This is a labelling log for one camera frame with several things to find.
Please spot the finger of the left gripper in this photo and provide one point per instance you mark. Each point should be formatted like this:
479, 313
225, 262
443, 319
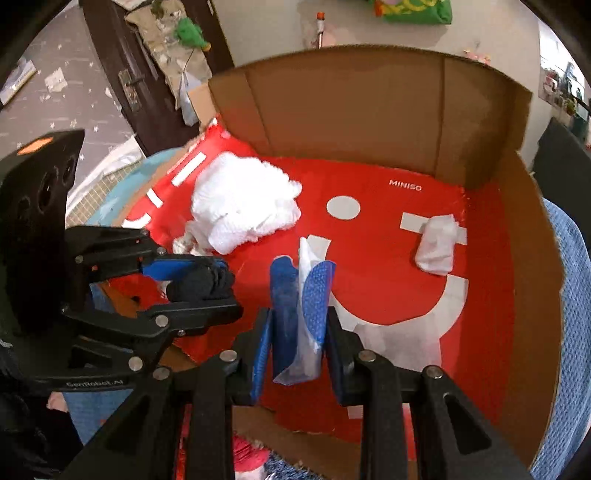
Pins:
152, 249
152, 322

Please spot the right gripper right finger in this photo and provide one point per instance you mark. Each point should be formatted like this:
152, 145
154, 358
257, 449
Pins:
452, 438

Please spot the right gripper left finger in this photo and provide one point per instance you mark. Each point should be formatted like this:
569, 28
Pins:
189, 410

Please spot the black knitted ball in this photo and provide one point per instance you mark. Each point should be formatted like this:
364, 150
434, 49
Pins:
201, 283

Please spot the blue cloth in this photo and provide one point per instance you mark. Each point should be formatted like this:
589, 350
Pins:
300, 293

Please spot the red mesh pouf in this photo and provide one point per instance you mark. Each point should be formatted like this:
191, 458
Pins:
249, 458

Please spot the small white folded cloth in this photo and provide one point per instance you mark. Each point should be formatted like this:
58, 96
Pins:
435, 253

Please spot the white mesh bath pouf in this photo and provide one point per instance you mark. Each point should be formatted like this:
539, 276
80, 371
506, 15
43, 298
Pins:
237, 200

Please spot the dark wooden door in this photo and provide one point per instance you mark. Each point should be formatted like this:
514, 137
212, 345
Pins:
143, 60

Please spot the hanging plastic bag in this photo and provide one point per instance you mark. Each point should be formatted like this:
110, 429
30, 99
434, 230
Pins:
186, 84

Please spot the blue knitted blanket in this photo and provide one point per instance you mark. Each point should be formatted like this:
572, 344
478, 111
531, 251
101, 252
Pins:
570, 418

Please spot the cardboard box red lining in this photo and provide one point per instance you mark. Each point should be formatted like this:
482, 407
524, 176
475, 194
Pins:
383, 139

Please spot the green plush toy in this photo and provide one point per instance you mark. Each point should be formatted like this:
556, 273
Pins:
190, 35

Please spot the orange capped bottle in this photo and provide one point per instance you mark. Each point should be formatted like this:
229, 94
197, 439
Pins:
320, 29

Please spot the pink plush toy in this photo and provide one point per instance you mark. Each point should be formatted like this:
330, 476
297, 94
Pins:
477, 57

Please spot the green tote bag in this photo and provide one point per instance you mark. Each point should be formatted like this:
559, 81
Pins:
417, 12

